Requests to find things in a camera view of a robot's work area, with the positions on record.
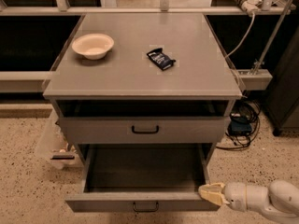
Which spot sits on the white paper bowl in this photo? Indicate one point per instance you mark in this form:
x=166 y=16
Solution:
x=93 y=46

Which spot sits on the blue box with cables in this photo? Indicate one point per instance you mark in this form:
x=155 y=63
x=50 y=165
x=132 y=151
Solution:
x=244 y=125

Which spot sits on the grey drawer cabinet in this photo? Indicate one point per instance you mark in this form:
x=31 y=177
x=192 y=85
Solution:
x=126 y=83

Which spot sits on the dark cabinet at right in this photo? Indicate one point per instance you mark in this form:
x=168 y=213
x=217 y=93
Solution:
x=282 y=98

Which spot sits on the dark blue snack packet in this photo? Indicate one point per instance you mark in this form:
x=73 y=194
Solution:
x=161 y=60

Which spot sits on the metal diagonal rod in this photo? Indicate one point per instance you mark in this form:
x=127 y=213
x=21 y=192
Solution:
x=254 y=70

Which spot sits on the clear plastic bin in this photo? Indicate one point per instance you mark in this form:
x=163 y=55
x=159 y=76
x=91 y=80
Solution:
x=53 y=148

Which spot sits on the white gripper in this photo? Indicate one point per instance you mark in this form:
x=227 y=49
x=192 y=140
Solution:
x=235 y=192

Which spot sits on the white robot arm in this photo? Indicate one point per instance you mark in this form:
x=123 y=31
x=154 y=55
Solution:
x=278 y=202

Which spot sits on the grey drawer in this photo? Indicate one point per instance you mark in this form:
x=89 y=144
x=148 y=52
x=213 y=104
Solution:
x=144 y=178
x=144 y=130

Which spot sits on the white power strip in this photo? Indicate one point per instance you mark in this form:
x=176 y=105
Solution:
x=248 y=6

